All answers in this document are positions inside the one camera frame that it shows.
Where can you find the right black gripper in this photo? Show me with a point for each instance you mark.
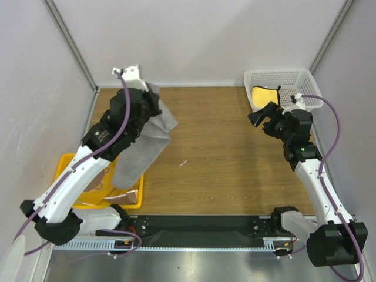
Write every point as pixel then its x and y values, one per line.
pixel 269 119

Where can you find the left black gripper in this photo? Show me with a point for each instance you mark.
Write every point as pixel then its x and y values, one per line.
pixel 153 98

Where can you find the yellow towel black trim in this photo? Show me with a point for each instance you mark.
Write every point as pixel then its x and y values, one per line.
pixel 261 96

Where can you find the grey towel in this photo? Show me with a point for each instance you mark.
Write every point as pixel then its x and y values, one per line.
pixel 136 159

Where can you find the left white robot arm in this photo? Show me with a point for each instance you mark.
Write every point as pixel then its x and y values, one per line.
pixel 56 220

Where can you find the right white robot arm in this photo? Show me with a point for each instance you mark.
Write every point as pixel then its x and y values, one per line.
pixel 335 238

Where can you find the white perforated basket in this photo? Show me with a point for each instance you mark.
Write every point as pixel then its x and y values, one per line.
pixel 288 82

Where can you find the yellow plastic bin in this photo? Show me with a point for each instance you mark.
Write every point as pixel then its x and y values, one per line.
pixel 100 207

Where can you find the brown towel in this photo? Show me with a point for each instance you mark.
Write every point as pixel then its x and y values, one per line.
pixel 102 192

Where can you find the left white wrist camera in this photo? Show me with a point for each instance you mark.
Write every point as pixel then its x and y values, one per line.
pixel 130 77

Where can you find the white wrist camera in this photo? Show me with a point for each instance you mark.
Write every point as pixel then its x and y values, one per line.
pixel 130 77
pixel 297 103

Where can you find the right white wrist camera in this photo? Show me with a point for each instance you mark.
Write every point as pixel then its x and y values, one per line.
pixel 297 103

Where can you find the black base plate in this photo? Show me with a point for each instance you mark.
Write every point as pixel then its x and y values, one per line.
pixel 206 231

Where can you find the aluminium frame rail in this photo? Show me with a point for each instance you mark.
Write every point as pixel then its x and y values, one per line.
pixel 66 35

